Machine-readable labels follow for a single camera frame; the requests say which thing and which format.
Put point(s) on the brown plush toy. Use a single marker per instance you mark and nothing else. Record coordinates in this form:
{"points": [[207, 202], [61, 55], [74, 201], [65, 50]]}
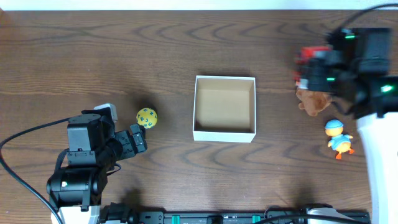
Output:
{"points": [[313, 102]]}

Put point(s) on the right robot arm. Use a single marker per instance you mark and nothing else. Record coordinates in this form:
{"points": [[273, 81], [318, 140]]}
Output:
{"points": [[354, 66]]}

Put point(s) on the orange duck toy blue hat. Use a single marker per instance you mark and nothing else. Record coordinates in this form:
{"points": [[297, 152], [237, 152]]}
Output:
{"points": [[339, 142]]}

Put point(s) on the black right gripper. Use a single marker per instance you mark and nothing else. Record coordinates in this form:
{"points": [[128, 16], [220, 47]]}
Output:
{"points": [[310, 76]]}

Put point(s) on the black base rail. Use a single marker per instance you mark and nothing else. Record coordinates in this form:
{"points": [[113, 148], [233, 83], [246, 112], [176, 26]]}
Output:
{"points": [[315, 213]]}

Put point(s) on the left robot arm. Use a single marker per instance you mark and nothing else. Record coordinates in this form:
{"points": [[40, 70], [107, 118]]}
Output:
{"points": [[95, 147]]}

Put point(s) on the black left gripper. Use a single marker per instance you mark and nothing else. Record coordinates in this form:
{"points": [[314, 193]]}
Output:
{"points": [[137, 140]]}

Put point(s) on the yellow letter ball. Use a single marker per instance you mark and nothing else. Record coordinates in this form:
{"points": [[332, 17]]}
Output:
{"points": [[147, 117]]}

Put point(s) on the white cardboard box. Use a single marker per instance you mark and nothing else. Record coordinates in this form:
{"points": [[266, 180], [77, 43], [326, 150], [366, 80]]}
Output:
{"points": [[224, 109]]}

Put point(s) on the red toy truck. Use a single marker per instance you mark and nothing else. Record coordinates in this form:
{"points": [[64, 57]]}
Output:
{"points": [[302, 58]]}

